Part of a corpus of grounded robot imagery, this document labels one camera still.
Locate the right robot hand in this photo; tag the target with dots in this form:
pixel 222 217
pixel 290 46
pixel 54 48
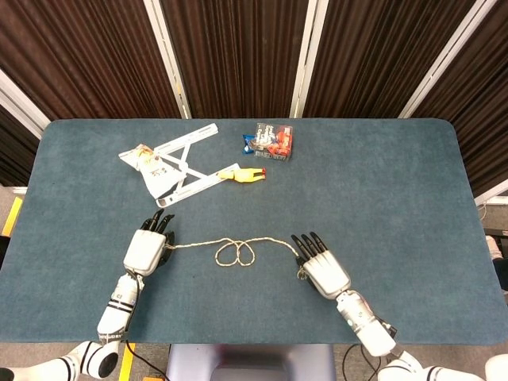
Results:
pixel 325 272

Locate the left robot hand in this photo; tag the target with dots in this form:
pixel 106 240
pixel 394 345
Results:
pixel 145 248

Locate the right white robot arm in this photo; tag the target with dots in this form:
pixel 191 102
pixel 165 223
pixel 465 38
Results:
pixel 369 321

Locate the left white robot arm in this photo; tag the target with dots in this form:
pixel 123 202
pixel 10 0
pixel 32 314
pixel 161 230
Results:
pixel 119 301

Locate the white printed snack bag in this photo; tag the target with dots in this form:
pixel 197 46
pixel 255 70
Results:
pixel 156 174

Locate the white folding laptop stand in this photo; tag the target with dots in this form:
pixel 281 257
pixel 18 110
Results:
pixel 190 189

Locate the teal felt table cover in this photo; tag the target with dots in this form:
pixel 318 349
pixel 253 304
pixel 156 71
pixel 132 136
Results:
pixel 357 198

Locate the yellow rubber chicken toy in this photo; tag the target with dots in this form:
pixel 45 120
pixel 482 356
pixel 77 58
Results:
pixel 246 175

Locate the dark printed cardboard box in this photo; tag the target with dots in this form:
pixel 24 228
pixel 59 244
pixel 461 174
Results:
pixel 274 141

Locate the blue snack packet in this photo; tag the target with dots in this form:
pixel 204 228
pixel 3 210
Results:
pixel 249 143

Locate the brown pleated partition panel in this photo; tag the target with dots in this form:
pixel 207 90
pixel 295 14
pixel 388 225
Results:
pixel 365 51
pixel 484 99
pixel 12 151
pixel 238 51
pixel 87 51

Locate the white sneaker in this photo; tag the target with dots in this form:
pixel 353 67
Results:
pixel 498 246

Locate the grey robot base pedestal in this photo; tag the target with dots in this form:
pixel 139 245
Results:
pixel 250 361

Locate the white partition post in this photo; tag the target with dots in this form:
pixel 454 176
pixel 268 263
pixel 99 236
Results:
pixel 492 197
pixel 446 59
pixel 170 59
pixel 305 59
pixel 24 107

